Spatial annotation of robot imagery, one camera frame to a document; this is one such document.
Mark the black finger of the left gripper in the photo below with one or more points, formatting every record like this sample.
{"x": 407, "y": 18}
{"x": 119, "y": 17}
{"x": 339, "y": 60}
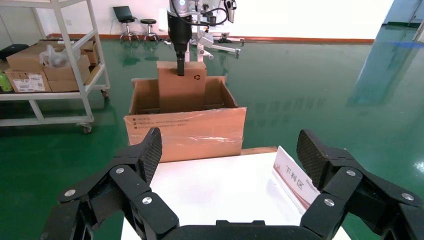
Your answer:
{"x": 181, "y": 68}

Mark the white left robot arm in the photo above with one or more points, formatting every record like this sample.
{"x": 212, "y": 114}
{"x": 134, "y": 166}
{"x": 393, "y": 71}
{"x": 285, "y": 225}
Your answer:
{"x": 180, "y": 8}

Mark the white metal shelf cart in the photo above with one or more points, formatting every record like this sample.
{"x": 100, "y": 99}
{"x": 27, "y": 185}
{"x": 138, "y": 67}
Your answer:
{"x": 43, "y": 96}

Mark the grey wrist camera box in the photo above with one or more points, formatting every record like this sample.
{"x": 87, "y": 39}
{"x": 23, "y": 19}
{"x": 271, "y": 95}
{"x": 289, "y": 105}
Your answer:
{"x": 207, "y": 39}

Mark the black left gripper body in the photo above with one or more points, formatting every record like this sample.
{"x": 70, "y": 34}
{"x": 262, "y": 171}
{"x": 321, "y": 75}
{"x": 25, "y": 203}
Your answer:
{"x": 180, "y": 33}

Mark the plain brown cardboard box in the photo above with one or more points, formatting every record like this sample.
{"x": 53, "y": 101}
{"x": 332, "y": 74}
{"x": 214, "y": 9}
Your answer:
{"x": 66, "y": 73}
{"x": 66, "y": 86}
{"x": 90, "y": 54}
{"x": 26, "y": 58}

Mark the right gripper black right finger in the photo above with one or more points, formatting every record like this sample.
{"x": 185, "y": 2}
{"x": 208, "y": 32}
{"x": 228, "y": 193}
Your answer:
{"x": 357, "y": 198}

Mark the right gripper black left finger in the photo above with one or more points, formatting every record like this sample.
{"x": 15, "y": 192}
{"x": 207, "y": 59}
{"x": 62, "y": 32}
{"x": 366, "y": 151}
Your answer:
{"x": 126, "y": 198}

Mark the clear plastic bag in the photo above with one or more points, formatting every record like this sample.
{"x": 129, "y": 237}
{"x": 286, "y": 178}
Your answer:
{"x": 54, "y": 58}

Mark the white metal stand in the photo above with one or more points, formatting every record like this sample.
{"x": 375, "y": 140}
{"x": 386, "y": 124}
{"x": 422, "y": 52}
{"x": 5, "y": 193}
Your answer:
{"x": 225, "y": 49}

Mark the small cardboard box recycling symbol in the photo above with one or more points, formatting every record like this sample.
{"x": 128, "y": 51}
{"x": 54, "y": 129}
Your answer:
{"x": 180, "y": 94}

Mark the black round stool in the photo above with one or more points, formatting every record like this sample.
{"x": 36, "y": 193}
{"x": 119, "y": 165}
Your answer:
{"x": 127, "y": 20}
{"x": 148, "y": 21}

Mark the large open cardboard box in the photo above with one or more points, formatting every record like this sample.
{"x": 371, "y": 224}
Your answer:
{"x": 185, "y": 132}

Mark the black case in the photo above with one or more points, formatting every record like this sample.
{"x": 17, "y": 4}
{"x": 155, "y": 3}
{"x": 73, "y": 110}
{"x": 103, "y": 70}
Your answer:
{"x": 13, "y": 51}

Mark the acrylic sign with Chinese text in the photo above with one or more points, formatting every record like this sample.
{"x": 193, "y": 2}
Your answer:
{"x": 294, "y": 182}

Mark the cardboard box with shipping label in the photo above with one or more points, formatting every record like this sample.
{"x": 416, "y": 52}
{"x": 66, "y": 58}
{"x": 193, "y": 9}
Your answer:
{"x": 30, "y": 82}

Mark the green plastic bottle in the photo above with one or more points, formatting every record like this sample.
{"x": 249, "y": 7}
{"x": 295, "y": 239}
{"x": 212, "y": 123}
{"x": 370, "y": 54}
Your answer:
{"x": 5, "y": 82}

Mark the black laptop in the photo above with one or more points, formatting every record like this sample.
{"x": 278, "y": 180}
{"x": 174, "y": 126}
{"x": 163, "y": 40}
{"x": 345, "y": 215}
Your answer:
{"x": 122, "y": 12}

